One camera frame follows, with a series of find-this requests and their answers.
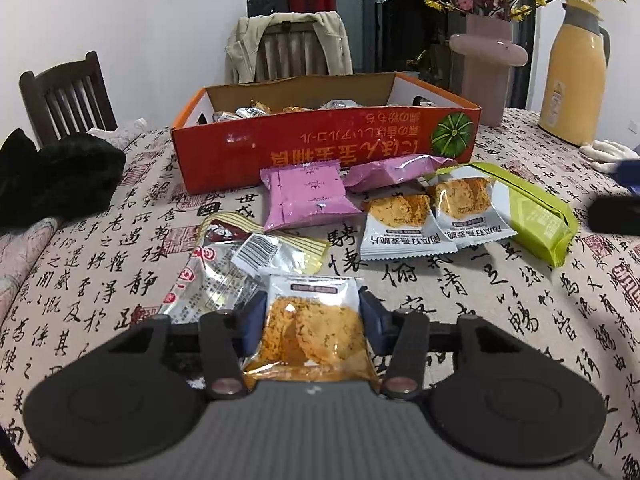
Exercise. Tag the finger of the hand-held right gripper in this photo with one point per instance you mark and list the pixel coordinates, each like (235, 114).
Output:
(629, 177)
(615, 214)

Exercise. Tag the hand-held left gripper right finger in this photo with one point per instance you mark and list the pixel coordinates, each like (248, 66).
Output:
(375, 325)

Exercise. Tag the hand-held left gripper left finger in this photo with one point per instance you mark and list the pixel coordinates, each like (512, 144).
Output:
(252, 322)

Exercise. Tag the single orange cracker packet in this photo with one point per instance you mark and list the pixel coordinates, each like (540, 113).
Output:
(310, 330)

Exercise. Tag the pile of snack packets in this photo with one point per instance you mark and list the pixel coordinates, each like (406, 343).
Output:
(305, 195)

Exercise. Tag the orange cardboard box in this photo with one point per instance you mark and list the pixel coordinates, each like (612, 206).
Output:
(310, 150)

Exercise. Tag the white work gloves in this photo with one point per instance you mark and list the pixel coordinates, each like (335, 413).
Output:
(607, 155)

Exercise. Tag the yellow thermos jug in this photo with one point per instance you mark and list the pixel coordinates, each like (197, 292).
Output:
(570, 95)

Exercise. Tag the pink glass vase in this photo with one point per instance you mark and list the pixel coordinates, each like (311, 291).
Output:
(487, 75)

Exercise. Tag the white cloth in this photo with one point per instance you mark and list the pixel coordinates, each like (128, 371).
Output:
(120, 135)

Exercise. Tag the black fuzzy cloth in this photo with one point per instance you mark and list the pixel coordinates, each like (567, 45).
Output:
(65, 175)

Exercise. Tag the wooden chair with slats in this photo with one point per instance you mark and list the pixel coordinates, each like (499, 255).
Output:
(290, 55)

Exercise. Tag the chair with beige jacket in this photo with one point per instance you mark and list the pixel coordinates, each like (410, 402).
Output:
(240, 50)

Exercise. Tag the dark wooden chair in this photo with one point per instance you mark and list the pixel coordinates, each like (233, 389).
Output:
(65, 100)

